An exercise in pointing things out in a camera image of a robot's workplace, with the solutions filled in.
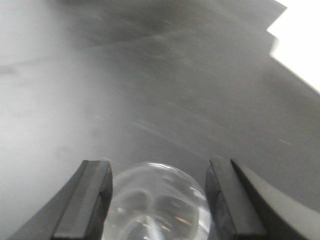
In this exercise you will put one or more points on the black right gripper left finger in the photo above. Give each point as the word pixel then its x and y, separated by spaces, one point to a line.
pixel 77 211

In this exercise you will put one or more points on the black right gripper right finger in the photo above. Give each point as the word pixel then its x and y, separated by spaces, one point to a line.
pixel 244 206

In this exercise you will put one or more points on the clear glass beaker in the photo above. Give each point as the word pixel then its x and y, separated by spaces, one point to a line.
pixel 156 201

